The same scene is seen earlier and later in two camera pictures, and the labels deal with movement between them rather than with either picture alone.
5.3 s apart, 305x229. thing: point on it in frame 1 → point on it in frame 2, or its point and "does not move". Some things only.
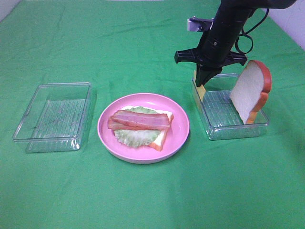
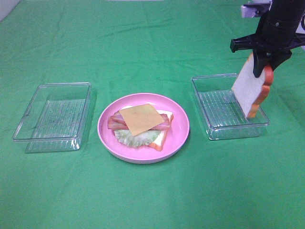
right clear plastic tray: (219, 115) does not move
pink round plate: (177, 136) does not move
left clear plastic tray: (55, 118) does not move
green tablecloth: (127, 47) does not move
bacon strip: (155, 119) → (116, 121)
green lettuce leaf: (135, 138) does not move
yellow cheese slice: (200, 89) → (140, 119)
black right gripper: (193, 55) → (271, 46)
